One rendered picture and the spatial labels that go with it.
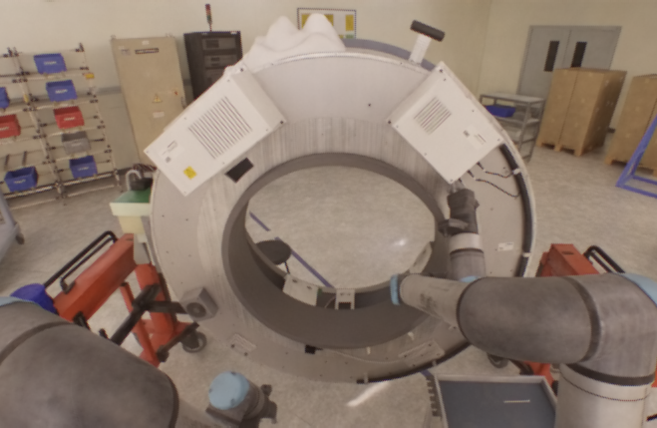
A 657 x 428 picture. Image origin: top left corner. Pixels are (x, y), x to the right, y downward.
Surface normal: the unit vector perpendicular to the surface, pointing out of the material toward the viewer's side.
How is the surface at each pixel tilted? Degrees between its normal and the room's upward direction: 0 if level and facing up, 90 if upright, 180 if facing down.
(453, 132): 90
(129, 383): 53
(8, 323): 5
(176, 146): 90
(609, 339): 73
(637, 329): 62
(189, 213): 90
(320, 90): 90
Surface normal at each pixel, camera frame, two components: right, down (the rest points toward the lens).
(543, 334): -0.48, 0.07
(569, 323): -0.29, -0.19
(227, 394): -0.14, -0.69
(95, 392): 0.62, -0.43
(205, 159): -0.07, 0.47
